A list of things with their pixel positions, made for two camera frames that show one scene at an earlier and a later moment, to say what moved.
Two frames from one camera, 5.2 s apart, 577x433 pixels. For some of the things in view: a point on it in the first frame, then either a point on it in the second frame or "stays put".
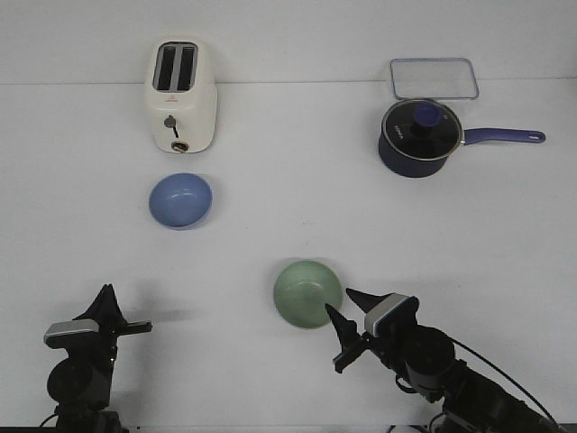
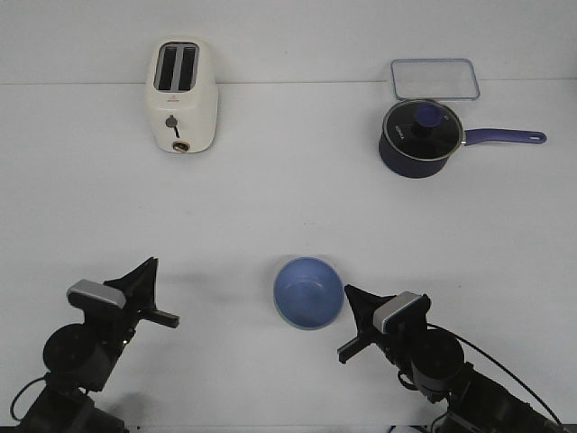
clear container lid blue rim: [434, 78] stays put
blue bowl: [180, 201] -> [308, 291]
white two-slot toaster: [181, 95] stays put
